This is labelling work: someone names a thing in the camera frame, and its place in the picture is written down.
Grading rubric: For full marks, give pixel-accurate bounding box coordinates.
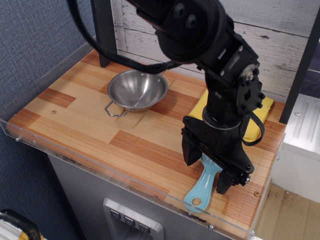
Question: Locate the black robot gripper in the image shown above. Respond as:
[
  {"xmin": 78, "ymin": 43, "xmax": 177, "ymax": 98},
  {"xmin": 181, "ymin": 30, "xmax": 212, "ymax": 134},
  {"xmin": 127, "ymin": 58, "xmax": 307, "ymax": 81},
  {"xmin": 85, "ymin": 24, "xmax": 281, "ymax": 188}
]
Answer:
[{"xmin": 181, "ymin": 116, "xmax": 255, "ymax": 195}]

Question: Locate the light blue dish brush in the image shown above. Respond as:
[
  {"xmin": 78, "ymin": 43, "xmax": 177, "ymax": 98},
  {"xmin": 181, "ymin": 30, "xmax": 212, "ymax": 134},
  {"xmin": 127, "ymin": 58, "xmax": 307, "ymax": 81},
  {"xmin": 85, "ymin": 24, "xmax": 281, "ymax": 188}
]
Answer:
[{"xmin": 184, "ymin": 153, "xmax": 223, "ymax": 213}]

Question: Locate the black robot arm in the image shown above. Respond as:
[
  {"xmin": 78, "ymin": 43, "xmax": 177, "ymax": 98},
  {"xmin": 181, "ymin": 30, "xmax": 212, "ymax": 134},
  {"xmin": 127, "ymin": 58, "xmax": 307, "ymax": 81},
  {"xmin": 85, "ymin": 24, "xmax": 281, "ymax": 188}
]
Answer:
[{"xmin": 132, "ymin": 0, "xmax": 265, "ymax": 194}]

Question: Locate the small steel pan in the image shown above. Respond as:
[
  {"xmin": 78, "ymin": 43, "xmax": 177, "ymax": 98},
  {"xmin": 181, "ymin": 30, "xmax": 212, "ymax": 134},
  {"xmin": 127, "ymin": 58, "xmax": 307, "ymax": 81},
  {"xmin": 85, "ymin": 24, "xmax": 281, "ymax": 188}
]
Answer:
[{"xmin": 105, "ymin": 69, "xmax": 169, "ymax": 118}]

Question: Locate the folded yellow cloth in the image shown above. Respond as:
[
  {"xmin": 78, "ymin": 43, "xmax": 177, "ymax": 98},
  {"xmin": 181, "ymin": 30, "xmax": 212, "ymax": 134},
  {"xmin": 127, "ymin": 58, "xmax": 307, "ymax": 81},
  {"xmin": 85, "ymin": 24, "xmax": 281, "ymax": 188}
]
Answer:
[{"xmin": 189, "ymin": 90, "xmax": 274, "ymax": 143}]

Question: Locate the white ridged counter unit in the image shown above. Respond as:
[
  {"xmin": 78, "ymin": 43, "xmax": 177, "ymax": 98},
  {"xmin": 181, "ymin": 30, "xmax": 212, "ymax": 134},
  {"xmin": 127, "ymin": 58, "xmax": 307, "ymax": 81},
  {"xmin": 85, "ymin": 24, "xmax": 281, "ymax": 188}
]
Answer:
[{"xmin": 271, "ymin": 94, "xmax": 320, "ymax": 203}]

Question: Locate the silver dispenser button panel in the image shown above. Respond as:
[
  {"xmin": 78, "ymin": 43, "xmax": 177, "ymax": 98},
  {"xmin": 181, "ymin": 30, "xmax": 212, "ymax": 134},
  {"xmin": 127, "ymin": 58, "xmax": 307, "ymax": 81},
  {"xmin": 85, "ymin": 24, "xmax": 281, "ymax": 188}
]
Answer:
[{"xmin": 103, "ymin": 197, "xmax": 165, "ymax": 240}]

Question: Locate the grey toy fridge cabinet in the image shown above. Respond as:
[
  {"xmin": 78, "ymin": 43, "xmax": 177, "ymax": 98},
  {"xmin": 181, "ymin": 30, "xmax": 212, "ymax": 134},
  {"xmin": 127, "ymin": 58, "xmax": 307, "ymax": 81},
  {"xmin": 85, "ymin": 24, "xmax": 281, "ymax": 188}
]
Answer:
[{"xmin": 48, "ymin": 155, "xmax": 228, "ymax": 240}]

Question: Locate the yellow object at corner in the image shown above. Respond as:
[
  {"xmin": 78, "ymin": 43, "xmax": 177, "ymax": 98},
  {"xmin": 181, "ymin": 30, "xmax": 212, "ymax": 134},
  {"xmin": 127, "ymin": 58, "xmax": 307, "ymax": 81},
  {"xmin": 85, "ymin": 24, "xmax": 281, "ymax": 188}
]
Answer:
[{"xmin": 18, "ymin": 230, "xmax": 32, "ymax": 240}]

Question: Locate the black right frame post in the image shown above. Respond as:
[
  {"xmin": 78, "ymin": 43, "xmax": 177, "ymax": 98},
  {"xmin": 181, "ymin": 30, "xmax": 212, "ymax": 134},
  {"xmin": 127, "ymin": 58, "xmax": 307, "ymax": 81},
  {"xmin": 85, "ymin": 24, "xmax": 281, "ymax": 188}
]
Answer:
[{"xmin": 278, "ymin": 0, "xmax": 320, "ymax": 125}]

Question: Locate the black frame post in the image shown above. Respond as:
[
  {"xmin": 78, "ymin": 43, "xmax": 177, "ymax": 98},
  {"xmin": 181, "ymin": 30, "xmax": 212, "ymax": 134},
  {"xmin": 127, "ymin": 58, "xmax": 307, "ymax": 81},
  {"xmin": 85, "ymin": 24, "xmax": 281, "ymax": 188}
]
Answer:
[
  {"xmin": 90, "ymin": 0, "xmax": 118, "ymax": 55},
  {"xmin": 278, "ymin": 0, "xmax": 320, "ymax": 125}
]

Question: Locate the black left frame post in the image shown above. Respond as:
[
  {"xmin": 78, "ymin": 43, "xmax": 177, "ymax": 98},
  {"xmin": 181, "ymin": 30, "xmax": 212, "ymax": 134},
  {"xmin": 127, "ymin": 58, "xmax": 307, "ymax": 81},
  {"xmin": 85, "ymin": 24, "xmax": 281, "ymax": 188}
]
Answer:
[{"xmin": 90, "ymin": 0, "xmax": 118, "ymax": 55}]

